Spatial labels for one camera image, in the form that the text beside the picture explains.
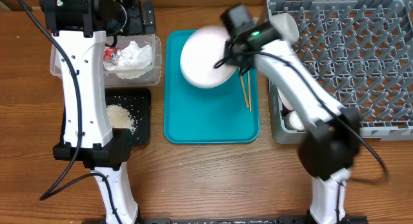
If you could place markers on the grey dishwasher rack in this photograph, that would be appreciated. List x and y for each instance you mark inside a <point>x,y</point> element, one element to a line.
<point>360,51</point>

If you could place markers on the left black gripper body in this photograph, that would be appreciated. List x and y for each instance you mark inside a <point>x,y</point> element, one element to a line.
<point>131,21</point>

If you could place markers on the red foil snack wrapper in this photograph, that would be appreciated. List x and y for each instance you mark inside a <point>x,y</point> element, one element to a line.
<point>110,54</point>

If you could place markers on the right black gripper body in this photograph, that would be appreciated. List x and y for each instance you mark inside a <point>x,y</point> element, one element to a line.
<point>233,18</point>

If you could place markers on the clear plastic waste bin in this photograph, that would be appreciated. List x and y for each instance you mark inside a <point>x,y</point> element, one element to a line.
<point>145,75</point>

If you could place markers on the black rail at table edge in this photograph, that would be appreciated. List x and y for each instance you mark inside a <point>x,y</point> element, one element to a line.
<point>280,220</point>

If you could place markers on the large white round plate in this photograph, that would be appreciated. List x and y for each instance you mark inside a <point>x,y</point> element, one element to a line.
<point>202,50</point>

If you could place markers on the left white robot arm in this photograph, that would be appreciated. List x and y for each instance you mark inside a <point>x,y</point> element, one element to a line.
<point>80,31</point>

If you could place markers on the small pink bowl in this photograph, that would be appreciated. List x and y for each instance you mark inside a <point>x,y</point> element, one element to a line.
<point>285,101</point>

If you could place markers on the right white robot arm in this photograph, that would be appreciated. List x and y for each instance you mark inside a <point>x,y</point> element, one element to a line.
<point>332,131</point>

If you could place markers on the grey round bowl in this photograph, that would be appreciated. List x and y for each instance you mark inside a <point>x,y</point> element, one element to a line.
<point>285,24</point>

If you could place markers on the crumpled white tissue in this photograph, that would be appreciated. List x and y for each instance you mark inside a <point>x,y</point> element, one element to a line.
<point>133,61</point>

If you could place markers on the pile of rice grains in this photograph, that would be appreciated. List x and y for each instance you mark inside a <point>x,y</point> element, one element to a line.
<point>120,117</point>

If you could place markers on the black tray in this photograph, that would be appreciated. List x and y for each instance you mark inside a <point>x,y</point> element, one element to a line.
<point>135,101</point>

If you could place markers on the white paper cup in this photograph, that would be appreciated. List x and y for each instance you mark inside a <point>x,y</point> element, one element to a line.
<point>293,122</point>

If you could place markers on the teal plastic tray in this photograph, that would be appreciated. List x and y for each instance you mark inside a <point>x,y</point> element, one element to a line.
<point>206,116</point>

